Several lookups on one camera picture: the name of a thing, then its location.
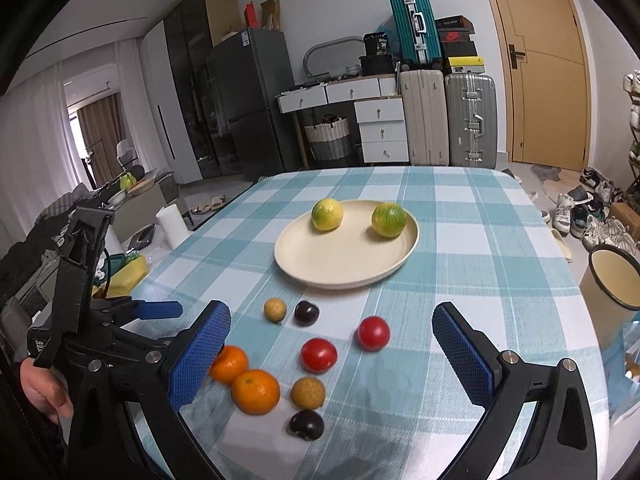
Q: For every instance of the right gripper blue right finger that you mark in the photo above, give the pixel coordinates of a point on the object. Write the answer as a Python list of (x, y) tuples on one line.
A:
[(470, 353)]

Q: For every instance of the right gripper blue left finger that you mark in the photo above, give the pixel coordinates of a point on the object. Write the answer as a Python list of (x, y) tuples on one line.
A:
[(194, 350)]

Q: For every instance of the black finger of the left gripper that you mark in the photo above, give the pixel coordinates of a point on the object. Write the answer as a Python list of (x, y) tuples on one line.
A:
[(156, 310)]

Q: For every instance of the orange mandarin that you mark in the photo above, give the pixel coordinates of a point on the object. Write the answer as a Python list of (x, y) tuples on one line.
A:
[(230, 363), (255, 392)]

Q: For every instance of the red cherry tomato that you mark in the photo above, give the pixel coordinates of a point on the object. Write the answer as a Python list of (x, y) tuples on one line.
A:
[(318, 355), (373, 333)]

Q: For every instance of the small tan longan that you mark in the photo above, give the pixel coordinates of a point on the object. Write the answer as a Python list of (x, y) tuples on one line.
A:
[(275, 310)]

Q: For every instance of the dark purple plum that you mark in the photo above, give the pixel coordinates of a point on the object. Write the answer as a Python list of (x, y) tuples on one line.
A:
[(306, 313), (307, 425)]

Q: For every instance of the person left hand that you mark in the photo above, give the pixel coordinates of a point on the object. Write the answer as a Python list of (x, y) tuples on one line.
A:
[(45, 392)]

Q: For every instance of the yellow plastic bag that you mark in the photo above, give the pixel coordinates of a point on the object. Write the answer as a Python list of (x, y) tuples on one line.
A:
[(136, 268)]

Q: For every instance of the white paper towel roll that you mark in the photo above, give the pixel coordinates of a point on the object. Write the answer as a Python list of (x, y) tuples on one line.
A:
[(172, 223)]

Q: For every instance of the teal checked tablecloth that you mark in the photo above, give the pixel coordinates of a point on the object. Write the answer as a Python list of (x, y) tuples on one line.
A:
[(397, 413)]

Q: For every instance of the cream enamel bin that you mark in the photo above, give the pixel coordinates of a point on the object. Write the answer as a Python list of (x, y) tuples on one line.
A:
[(611, 290)]

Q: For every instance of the cream round plate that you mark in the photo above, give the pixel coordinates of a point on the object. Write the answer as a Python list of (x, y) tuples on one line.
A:
[(351, 256)]

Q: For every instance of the black refrigerator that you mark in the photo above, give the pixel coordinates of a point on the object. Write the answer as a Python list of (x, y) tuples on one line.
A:
[(250, 70)]

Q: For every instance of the woven laundry basket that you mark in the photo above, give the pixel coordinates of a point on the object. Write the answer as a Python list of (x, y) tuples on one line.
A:
[(329, 140)]

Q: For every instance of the silver aluminium suitcase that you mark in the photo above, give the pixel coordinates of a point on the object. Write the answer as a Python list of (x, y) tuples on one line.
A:
[(472, 120)]

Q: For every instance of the white drawer desk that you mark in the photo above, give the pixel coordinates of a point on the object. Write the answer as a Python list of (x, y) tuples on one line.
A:
[(378, 110)]

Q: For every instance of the beige ribbed suitcase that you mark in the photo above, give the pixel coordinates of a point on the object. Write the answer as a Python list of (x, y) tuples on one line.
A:
[(423, 95)]

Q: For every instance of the black shoe boxes stack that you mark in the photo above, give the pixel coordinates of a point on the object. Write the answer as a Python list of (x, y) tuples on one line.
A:
[(459, 52)]

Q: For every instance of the teal hard suitcase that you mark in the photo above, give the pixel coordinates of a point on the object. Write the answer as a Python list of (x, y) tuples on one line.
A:
[(417, 33)]

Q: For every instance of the wooden yellow door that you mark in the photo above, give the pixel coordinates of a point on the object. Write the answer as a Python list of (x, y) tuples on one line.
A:
[(546, 76)]

